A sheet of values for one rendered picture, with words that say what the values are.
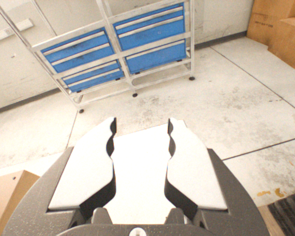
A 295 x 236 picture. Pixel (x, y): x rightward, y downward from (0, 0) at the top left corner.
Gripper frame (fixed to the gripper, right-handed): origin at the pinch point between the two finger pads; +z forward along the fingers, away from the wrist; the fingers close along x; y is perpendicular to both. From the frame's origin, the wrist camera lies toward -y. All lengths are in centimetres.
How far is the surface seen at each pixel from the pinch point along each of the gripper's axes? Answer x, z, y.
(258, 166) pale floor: 86, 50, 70
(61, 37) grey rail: -82, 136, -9
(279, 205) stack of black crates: 65, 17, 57
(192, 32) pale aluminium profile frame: 51, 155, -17
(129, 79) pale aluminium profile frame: -18, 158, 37
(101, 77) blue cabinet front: -53, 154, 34
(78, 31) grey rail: -64, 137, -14
